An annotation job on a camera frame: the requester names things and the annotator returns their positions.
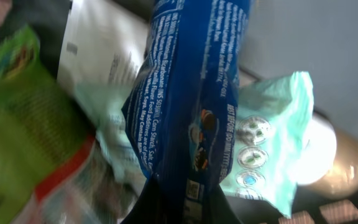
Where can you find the blue cookie packet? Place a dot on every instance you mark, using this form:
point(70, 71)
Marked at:
point(181, 113)

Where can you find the mint green wipes packet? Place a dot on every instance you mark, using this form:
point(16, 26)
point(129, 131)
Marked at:
point(271, 134)

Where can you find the green gummy candy bag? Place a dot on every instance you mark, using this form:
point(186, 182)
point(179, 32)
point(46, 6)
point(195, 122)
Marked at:
point(43, 136)

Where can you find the grey plastic mesh basket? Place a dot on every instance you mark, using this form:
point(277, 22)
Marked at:
point(318, 36)

